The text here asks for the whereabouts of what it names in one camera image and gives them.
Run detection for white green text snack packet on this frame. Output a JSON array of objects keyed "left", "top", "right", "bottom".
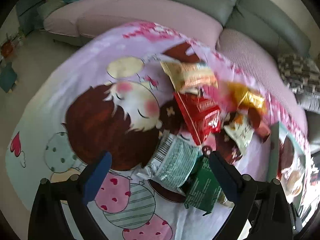
[{"left": 136, "top": 131, "right": 202, "bottom": 195}]

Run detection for red snack packet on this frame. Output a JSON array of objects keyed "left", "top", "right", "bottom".
[{"left": 174, "top": 92, "right": 221, "bottom": 145}]

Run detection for dark green snack packet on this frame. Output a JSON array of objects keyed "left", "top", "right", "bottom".
[{"left": 181, "top": 157, "right": 233, "bottom": 216}]

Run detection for cream calligraphy snack packet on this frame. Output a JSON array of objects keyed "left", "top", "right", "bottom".
[{"left": 223, "top": 113, "right": 254, "bottom": 155}]

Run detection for brown pink snack bar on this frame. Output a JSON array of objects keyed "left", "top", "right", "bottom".
[{"left": 248, "top": 107, "right": 271, "bottom": 142}]

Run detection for teal shallow cardboard tray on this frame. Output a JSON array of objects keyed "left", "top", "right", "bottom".
[{"left": 266, "top": 122, "right": 312, "bottom": 225}]

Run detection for pink cartoon print tablecloth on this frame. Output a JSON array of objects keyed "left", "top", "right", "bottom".
[{"left": 2, "top": 22, "right": 309, "bottom": 239}]

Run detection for yellow orange snack packet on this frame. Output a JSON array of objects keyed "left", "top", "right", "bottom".
[{"left": 227, "top": 82, "right": 267, "bottom": 114}]

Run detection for beige orange snack packet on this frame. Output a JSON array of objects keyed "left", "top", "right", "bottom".
[{"left": 160, "top": 61, "right": 218, "bottom": 93}]

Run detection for black white patterned cushion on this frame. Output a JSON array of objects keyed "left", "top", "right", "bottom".
[{"left": 277, "top": 53, "right": 319, "bottom": 96}]

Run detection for small teal stool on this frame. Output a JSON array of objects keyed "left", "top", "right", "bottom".
[{"left": 0, "top": 62, "right": 17, "bottom": 93}]

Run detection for pink striped sofa cover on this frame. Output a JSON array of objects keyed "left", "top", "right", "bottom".
[{"left": 43, "top": 0, "right": 308, "bottom": 134}]

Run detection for potted plant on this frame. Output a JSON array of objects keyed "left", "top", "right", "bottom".
[{"left": 1, "top": 27, "right": 25, "bottom": 59}]

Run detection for grey green sofa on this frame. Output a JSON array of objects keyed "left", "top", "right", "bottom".
[{"left": 16, "top": 0, "right": 311, "bottom": 56}]

